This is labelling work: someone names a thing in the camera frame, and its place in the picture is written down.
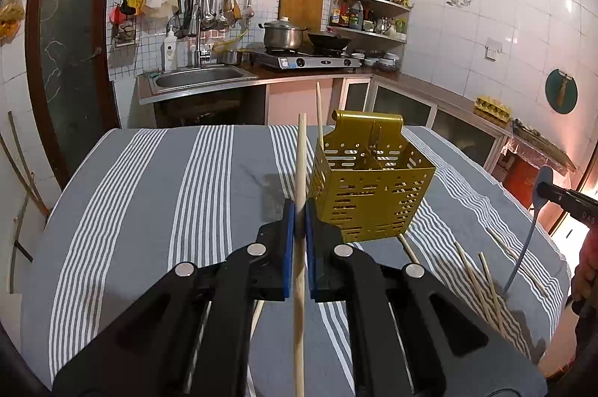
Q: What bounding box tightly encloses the wooden chopstick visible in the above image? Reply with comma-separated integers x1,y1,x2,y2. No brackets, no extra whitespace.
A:
484,227,548,298
478,252,506,336
454,241,496,329
293,114,307,397
250,300,265,337
316,81,324,152
397,233,420,264

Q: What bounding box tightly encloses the person right hand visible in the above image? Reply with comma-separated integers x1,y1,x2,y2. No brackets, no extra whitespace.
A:
572,228,598,316

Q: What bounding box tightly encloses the yellow egg tray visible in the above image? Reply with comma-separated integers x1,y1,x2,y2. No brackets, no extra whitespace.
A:
474,95,511,124

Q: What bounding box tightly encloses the grey striped tablecloth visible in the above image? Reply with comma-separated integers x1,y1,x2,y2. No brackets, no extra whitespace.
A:
20,126,571,384

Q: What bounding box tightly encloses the yellow perforated utensil caddy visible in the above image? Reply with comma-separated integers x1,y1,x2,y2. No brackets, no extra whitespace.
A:
309,111,436,242

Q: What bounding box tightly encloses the steel sink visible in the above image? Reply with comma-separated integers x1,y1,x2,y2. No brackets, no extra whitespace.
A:
149,65,255,94

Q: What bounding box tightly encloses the steel gas stove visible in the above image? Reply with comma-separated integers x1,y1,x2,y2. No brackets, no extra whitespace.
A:
249,51,362,71

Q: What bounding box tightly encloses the white soap bottle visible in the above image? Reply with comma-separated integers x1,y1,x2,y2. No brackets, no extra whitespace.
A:
162,27,178,72

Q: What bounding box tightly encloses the black wok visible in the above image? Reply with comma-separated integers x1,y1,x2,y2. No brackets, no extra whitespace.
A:
308,33,351,56

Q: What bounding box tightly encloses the steel cooking pot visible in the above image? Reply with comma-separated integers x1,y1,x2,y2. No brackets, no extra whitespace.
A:
259,16,307,52

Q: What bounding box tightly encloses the dark brown door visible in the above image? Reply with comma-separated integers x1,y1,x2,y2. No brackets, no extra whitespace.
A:
24,0,121,187

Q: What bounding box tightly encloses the rectangular wooden cutting board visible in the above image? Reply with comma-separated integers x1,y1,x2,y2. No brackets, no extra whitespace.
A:
278,0,323,33

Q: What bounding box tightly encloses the green round wall plaque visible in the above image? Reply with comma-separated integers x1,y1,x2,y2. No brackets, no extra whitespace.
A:
544,69,579,114

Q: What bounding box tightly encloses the corner wall shelf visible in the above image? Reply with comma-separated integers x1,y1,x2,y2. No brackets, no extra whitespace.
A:
327,0,411,47

